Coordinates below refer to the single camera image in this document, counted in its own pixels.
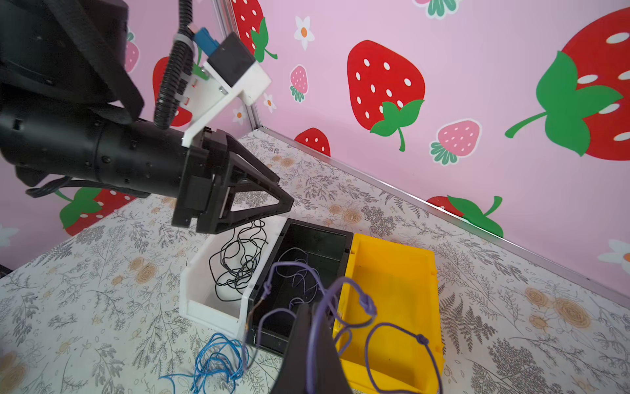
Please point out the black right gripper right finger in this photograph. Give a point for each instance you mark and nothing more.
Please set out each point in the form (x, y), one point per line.
(328, 373)

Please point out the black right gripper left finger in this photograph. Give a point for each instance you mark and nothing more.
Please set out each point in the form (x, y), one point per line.
(292, 375)

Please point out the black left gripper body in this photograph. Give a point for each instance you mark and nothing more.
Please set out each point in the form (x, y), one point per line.
(200, 192)

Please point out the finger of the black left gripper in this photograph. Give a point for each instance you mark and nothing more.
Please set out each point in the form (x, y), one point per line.
(230, 219)
(244, 172)

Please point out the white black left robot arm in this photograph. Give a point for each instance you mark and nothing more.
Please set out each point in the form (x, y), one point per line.
(70, 114)

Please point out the white plastic bin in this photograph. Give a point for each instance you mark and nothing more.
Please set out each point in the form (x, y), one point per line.
(216, 284)

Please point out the yellow plastic bin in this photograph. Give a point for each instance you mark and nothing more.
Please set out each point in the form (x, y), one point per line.
(402, 350)

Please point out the black plastic bin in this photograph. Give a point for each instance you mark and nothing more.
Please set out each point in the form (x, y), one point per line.
(305, 259)

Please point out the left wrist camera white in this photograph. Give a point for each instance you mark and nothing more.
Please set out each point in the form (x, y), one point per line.
(206, 94)

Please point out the aluminium corner post left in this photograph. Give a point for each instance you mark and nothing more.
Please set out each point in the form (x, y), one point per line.
(234, 61)

